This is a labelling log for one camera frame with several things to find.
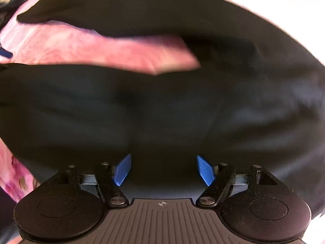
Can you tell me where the pink floral blanket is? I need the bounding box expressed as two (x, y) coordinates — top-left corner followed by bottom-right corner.
(0, 0), (325, 205)

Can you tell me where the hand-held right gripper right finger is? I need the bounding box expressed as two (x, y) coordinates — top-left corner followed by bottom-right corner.
(195, 155), (278, 208)

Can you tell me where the black garment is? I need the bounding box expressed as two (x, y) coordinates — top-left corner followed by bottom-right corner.
(0, 0), (325, 234)

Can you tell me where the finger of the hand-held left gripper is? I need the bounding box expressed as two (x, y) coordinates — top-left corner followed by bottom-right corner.
(0, 46), (13, 59)

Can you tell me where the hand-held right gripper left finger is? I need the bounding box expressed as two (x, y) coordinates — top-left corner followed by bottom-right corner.
(51, 154), (133, 208)

